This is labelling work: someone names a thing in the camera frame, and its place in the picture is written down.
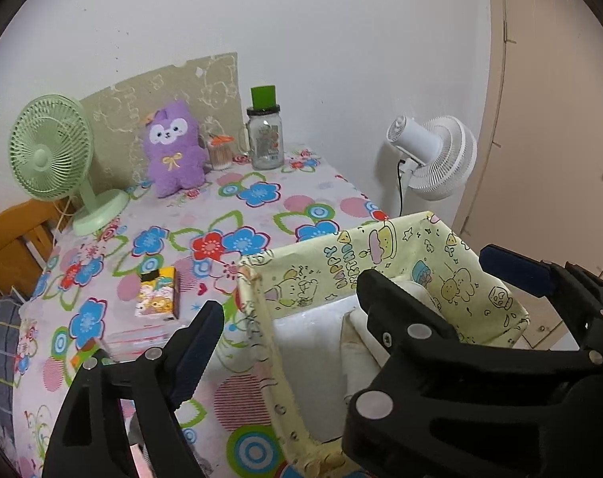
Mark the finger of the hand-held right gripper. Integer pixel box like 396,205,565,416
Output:
480,243,603,368
356,268,472,395

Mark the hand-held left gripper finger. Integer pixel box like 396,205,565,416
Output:
41,301,226,478

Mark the clear plastic packet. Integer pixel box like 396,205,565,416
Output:
100,326,183,362

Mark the yellow cartoon tissue pack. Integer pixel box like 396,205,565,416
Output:
135,266,178,320

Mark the white cloth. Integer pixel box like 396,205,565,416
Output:
341,279,439,399

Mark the yellow cartoon fabric basket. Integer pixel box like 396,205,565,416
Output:
236,212,531,478

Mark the white clip fan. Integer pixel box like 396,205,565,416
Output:
386,114,478,201

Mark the floral tablecloth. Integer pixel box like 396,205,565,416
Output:
13,142,389,478

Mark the beige door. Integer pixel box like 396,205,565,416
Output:
453,0,603,349

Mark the purple plush toy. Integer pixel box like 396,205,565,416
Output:
142,100,209,197

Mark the cotton swab container orange lid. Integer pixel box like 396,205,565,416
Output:
205,132,234,171

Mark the glass mug jar green lid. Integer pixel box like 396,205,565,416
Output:
239,86,285,171

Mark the green desk fan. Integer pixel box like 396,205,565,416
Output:
9,94,130,236

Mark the beige patterned board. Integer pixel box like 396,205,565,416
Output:
78,51,240,192

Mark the black fan cable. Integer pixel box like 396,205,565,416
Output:
396,159,412,218

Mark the white fan cable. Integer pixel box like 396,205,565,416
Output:
57,194,80,234

